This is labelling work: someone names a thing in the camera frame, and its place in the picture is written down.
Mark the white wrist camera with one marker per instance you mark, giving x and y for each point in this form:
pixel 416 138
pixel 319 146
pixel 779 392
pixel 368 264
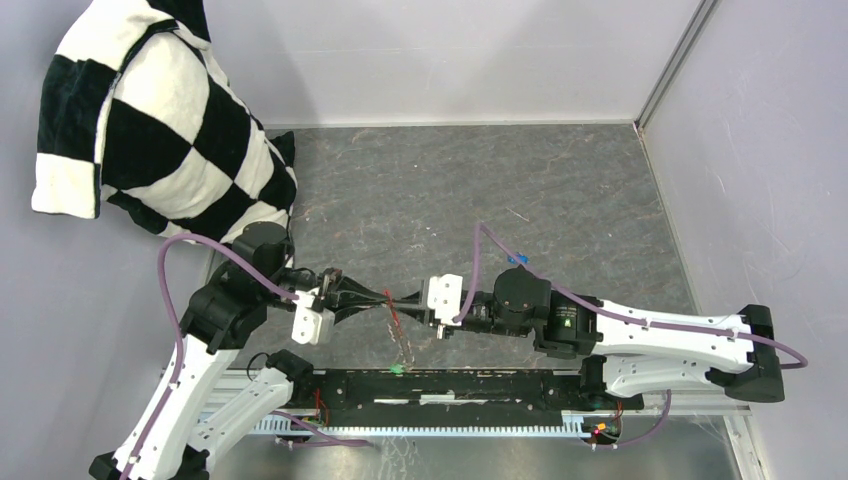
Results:
pixel 443 297
pixel 312 322

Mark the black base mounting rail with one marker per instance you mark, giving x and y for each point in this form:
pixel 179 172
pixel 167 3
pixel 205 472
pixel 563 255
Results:
pixel 449 398

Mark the black white checkered cloth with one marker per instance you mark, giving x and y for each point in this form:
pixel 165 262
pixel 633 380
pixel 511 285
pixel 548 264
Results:
pixel 135 111

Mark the key with blue tag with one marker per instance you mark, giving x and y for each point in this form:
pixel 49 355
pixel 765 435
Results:
pixel 517 259

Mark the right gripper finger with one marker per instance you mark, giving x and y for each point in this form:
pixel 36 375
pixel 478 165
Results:
pixel 421 315
pixel 414 299

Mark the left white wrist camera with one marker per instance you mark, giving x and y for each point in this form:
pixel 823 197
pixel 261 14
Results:
pixel 312 322

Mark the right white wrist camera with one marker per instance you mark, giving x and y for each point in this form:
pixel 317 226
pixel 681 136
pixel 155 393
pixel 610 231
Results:
pixel 443 297

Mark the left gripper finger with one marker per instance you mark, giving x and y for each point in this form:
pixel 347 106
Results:
pixel 351 292
pixel 342 313

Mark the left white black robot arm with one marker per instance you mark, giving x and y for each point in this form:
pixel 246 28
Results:
pixel 171 440

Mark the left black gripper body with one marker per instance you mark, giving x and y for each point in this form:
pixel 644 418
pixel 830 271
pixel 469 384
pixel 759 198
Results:
pixel 304 280

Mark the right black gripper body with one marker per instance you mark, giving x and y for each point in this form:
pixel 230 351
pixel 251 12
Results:
pixel 479 315

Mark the metal key holder red handle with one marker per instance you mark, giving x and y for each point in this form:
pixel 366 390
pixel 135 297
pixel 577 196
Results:
pixel 406 354

